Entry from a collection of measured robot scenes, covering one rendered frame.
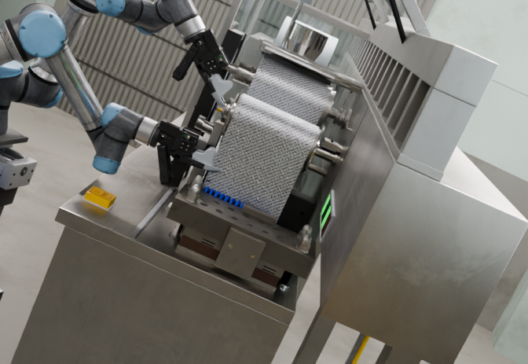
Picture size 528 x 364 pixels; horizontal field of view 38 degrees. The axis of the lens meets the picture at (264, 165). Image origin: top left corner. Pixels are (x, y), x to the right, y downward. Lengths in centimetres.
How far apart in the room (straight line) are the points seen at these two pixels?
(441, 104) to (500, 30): 443
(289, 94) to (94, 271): 80
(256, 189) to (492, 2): 380
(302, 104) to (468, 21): 347
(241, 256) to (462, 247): 80
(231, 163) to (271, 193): 14
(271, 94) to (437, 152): 112
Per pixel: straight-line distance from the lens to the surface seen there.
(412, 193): 132
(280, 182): 217
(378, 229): 133
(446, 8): 574
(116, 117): 217
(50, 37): 206
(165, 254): 199
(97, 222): 202
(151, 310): 205
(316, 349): 248
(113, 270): 204
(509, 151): 574
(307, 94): 237
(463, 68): 131
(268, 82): 237
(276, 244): 201
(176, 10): 216
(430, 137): 132
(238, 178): 218
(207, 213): 201
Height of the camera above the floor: 162
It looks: 12 degrees down
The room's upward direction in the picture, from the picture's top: 24 degrees clockwise
